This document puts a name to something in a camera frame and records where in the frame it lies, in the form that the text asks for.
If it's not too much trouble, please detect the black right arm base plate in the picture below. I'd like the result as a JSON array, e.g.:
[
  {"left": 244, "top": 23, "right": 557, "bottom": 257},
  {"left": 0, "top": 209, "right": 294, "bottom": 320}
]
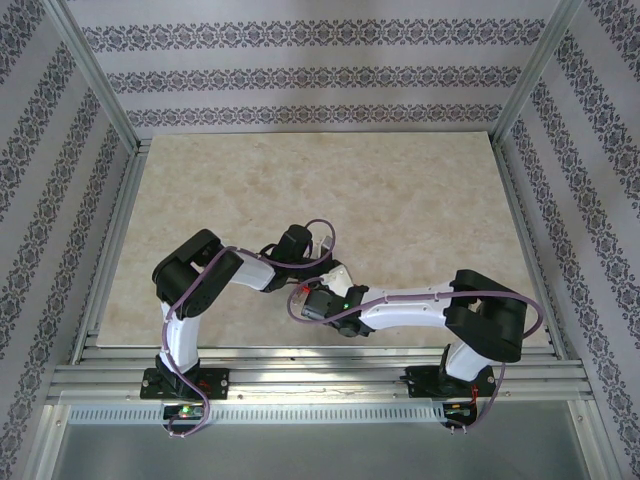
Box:
[{"left": 405, "top": 364, "right": 499, "bottom": 400}]

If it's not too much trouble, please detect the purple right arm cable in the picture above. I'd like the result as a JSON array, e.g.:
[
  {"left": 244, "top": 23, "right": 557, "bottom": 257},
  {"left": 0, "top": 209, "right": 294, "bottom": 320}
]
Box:
[{"left": 288, "top": 274, "right": 545, "bottom": 434}]

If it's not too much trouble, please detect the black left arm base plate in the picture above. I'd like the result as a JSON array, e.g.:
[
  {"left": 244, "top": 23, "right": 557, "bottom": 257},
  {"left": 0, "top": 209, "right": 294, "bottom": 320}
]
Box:
[{"left": 141, "top": 368, "right": 231, "bottom": 400}]

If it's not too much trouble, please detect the grey metal panel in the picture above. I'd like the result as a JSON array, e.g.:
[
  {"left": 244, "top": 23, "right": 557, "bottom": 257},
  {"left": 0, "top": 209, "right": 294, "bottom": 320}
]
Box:
[{"left": 49, "top": 422, "right": 594, "bottom": 480}]

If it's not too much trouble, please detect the aluminium side rail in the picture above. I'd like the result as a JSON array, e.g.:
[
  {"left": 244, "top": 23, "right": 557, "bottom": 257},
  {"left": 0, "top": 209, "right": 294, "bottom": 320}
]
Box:
[
  {"left": 69, "top": 139, "right": 151, "bottom": 366},
  {"left": 492, "top": 137, "right": 571, "bottom": 361}
]

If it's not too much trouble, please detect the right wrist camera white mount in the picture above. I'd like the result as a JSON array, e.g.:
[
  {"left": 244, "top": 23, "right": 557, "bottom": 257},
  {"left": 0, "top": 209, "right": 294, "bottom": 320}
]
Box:
[{"left": 319, "top": 264, "right": 352, "bottom": 297}]

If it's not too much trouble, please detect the slotted grey cable duct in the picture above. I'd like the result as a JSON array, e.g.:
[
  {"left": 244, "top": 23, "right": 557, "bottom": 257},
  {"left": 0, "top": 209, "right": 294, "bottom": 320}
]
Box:
[{"left": 66, "top": 403, "right": 447, "bottom": 425}]

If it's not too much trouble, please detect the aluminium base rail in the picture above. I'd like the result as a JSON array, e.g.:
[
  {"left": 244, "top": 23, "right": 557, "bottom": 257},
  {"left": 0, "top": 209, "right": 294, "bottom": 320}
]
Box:
[{"left": 47, "top": 344, "right": 596, "bottom": 406}]

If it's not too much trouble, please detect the aluminium frame post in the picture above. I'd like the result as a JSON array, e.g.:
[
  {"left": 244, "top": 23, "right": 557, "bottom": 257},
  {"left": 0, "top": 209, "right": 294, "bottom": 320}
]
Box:
[
  {"left": 47, "top": 0, "right": 146, "bottom": 154},
  {"left": 491, "top": 0, "right": 587, "bottom": 149}
]

